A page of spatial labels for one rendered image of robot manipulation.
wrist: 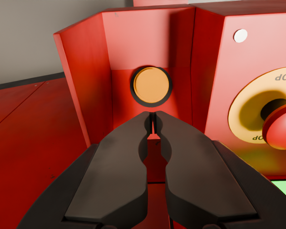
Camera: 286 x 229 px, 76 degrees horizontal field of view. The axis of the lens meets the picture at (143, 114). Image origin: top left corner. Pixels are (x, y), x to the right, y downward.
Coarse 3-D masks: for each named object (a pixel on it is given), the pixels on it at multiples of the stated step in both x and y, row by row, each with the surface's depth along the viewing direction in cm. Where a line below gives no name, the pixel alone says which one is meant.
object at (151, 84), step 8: (144, 72) 20; (152, 72) 20; (160, 72) 20; (136, 80) 20; (144, 80) 20; (152, 80) 20; (160, 80) 20; (136, 88) 20; (144, 88) 20; (152, 88) 20; (160, 88) 19; (144, 96) 20; (152, 96) 20; (160, 96) 19
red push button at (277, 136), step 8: (272, 104) 14; (280, 104) 14; (264, 112) 14; (272, 112) 13; (280, 112) 12; (264, 120) 15; (272, 120) 12; (280, 120) 12; (264, 128) 13; (272, 128) 12; (280, 128) 12; (264, 136) 13; (272, 136) 13; (280, 136) 13; (272, 144) 13; (280, 144) 13
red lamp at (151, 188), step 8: (152, 184) 19; (160, 184) 19; (152, 192) 18; (160, 192) 18; (152, 200) 18; (160, 200) 18; (152, 208) 17; (160, 208) 17; (152, 216) 16; (160, 216) 16; (168, 216) 16; (144, 224) 16; (152, 224) 16; (160, 224) 16; (168, 224) 16
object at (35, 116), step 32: (0, 96) 81; (32, 96) 74; (64, 96) 67; (0, 128) 56; (32, 128) 53; (64, 128) 49; (0, 160) 43; (32, 160) 41; (64, 160) 39; (160, 160) 34; (0, 192) 35; (32, 192) 33; (0, 224) 29
